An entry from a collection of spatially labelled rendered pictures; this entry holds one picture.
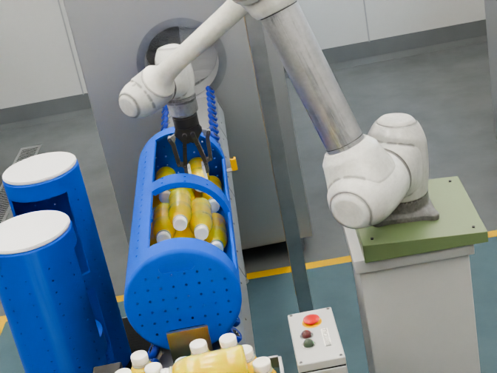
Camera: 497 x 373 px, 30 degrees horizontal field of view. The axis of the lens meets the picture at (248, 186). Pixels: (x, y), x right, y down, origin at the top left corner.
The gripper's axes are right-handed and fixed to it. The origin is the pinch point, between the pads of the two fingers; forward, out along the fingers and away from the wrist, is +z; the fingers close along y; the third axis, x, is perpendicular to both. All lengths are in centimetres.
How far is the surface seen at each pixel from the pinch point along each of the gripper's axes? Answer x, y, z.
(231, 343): 87, -5, 4
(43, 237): 3, 51, 9
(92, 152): -352, 92, 117
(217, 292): 68, -3, 2
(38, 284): 9, 55, 22
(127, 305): 68, 19, 1
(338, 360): 104, -27, 2
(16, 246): 6, 59, 9
